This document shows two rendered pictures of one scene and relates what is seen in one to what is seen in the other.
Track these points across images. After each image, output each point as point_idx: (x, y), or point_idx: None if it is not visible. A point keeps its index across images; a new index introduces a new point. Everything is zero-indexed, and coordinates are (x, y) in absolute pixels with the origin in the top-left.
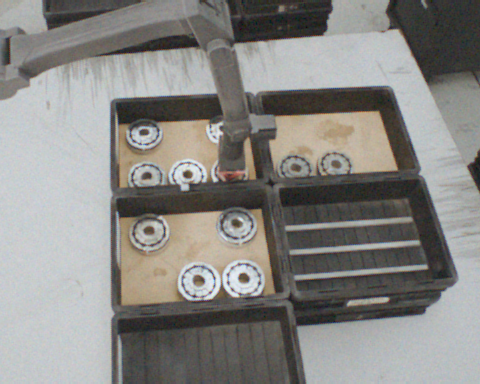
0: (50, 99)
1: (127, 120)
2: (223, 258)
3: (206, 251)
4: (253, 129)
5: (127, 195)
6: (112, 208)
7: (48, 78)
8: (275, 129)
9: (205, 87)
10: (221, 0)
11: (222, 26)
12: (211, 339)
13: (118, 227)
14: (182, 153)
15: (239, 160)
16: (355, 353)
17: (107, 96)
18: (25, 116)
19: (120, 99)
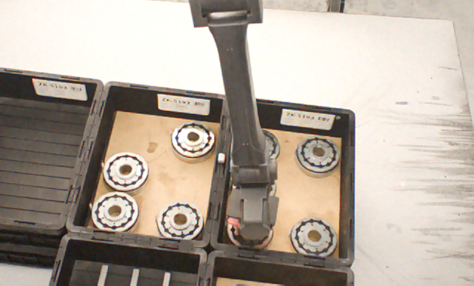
0: (409, 105)
1: (342, 143)
2: (150, 207)
3: (163, 192)
4: (244, 193)
5: (224, 108)
6: (212, 94)
7: (442, 106)
8: (244, 222)
9: (426, 274)
10: None
11: None
12: (69, 178)
13: (196, 104)
14: (292, 193)
15: (238, 211)
16: None
17: (412, 160)
18: (386, 82)
19: (352, 118)
